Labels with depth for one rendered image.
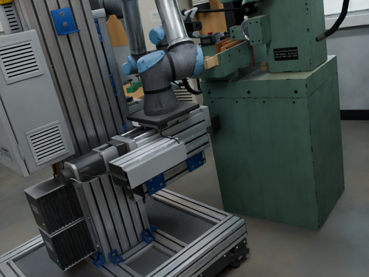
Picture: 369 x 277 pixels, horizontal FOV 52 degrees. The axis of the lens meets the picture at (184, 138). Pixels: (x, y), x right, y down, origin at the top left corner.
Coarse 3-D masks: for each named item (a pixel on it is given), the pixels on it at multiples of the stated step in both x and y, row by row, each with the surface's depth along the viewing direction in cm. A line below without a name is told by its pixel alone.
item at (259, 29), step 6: (252, 18) 174; (258, 18) 171; (264, 18) 174; (252, 24) 174; (258, 24) 172; (264, 24) 174; (252, 30) 175; (258, 30) 173; (264, 30) 174; (270, 30) 179; (252, 36) 176; (258, 36) 174; (264, 36) 175; (270, 36) 179; (252, 42) 177; (258, 42) 176; (264, 42) 175
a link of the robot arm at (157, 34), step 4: (156, 28) 175; (160, 28) 175; (152, 32) 175; (156, 32) 174; (160, 32) 174; (164, 32) 175; (152, 36) 176; (156, 36) 174; (160, 36) 174; (164, 36) 176; (152, 40) 177; (156, 40) 175; (160, 40) 175; (164, 40) 177; (156, 44) 177; (160, 44) 178; (164, 44) 178
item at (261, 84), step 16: (336, 64) 198; (208, 80) 202; (224, 80) 194; (240, 80) 188; (256, 80) 182; (272, 80) 177; (288, 80) 172; (304, 80) 168; (320, 80) 181; (208, 96) 203; (224, 96) 197; (240, 96) 191; (256, 96) 185; (272, 96) 180; (288, 96) 175; (304, 96) 171
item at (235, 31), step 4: (232, 28) 199; (236, 28) 198; (240, 28) 197; (232, 32) 200; (236, 32) 199; (240, 32) 198; (232, 36) 201; (236, 36) 200; (240, 36) 199; (232, 40) 202; (236, 40) 201
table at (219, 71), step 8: (256, 48) 206; (264, 48) 213; (240, 56) 193; (248, 56) 199; (256, 56) 206; (224, 64) 182; (232, 64) 188; (240, 64) 193; (208, 72) 186; (216, 72) 183; (224, 72) 182; (232, 72) 188
